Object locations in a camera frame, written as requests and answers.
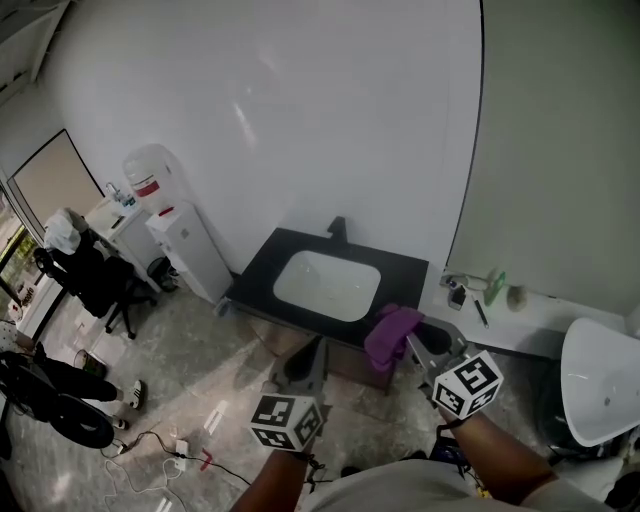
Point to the beige round sponge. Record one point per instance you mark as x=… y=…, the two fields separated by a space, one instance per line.
x=516 y=298

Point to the white garment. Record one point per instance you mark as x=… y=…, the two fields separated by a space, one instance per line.
x=62 y=232

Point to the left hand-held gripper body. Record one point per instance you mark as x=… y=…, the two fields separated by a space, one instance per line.
x=280 y=420

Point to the green bottle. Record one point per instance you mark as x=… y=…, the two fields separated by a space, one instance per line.
x=495 y=289

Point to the black cup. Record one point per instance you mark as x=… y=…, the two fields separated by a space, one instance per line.
x=456 y=297

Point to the white desk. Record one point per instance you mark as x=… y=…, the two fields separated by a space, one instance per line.
x=132 y=235

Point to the brown vanity cabinet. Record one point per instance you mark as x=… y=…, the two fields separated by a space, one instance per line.
x=360 y=365

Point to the black sink faucet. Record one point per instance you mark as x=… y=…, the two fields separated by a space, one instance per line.
x=339 y=229

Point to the black round seat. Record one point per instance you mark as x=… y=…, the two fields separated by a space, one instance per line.
x=82 y=425

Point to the black office chair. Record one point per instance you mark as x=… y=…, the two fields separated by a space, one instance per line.
x=95 y=277

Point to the chrome desk faucet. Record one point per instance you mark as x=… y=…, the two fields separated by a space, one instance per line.
x=114 y=192

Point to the purple cloth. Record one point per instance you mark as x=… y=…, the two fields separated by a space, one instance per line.
x=390 y=332

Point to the black framed board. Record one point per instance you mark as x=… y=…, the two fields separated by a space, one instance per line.
x=55 y=180

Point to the person's left forearm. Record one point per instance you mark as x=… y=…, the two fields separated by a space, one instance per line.
x=277 y=480

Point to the black vanity counter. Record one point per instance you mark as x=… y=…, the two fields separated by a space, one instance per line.
x=260 y=280

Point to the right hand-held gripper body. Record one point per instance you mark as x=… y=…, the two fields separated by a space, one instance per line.
x=467 y=382

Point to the black mesh wastebasket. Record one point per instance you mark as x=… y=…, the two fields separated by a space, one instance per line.
x=162 y=275

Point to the clear water bottle red label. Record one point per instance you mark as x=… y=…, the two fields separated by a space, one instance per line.
x=150 y=175

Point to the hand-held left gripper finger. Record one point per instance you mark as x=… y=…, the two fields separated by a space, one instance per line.
x=320 y=367
x=292 y=356

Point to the white power strip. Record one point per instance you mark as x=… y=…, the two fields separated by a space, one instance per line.
x=180 y=454

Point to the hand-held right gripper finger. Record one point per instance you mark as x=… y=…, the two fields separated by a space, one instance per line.
x=419 y=352
x=452 y=335

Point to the person's light shirt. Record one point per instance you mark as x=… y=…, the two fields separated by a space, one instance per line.
x=400 y=487

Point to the white sink basin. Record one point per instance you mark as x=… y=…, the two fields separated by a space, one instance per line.
x=327 y=285

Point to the person's right forearm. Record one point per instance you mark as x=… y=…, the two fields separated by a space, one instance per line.
x=495 y=455

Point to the white water dispenser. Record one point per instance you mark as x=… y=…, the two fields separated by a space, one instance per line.
x=195 y=250

